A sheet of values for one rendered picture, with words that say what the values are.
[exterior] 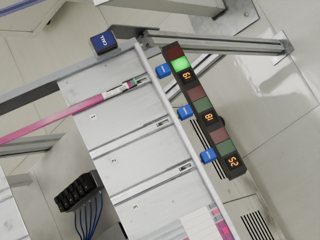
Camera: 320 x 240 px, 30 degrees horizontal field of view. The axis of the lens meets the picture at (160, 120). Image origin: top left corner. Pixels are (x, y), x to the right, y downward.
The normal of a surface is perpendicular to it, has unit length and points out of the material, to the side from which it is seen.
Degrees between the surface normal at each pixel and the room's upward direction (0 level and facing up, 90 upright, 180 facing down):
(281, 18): 0
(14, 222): 46
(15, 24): 90
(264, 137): 0
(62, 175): 0
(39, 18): 90
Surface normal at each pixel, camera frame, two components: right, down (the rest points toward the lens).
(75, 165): -0.65, 0.07
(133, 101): 0.00, -0.33
